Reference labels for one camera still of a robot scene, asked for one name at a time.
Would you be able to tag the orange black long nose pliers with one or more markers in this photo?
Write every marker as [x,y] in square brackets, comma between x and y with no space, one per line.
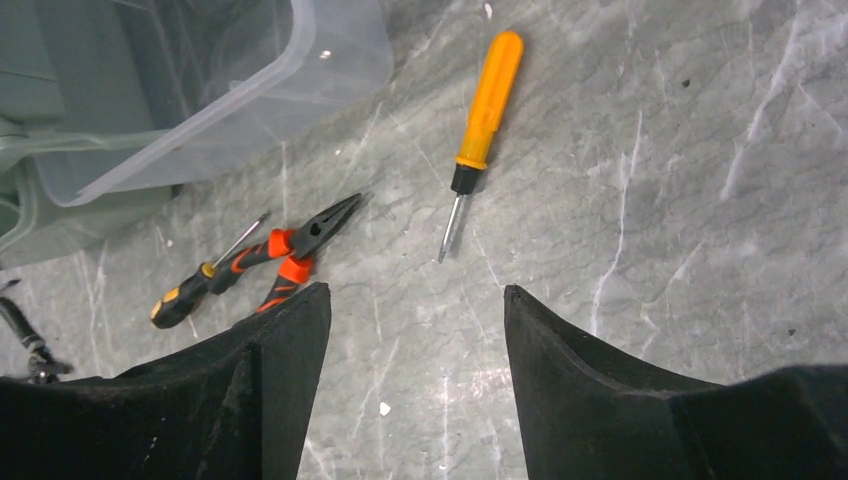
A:
[296,248]

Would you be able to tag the small yellow black screwdriver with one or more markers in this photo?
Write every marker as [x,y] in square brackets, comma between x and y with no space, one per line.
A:
[179,302]

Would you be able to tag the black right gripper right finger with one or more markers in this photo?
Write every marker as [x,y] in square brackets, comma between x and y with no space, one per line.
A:
[588,410]

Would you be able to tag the orange handled screwdriver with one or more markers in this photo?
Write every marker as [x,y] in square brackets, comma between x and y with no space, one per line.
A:
[494,87]

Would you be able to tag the green toolbox with clear lid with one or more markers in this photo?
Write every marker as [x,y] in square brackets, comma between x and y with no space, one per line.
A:
[106,106]

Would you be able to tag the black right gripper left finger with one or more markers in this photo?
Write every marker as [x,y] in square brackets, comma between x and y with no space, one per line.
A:
[234,406]

